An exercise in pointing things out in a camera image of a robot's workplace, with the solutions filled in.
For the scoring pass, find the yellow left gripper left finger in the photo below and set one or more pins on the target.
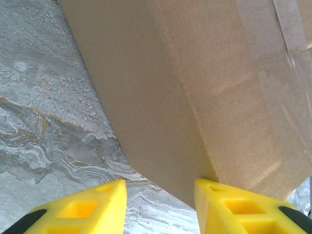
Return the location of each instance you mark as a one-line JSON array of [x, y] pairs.
[[107, 209]]

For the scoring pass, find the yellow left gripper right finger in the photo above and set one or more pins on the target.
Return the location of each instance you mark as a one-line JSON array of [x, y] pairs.
[[212, 214]]

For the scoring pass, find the brown cardboard box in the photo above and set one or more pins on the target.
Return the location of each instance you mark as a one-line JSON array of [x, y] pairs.
[[170, 85]]

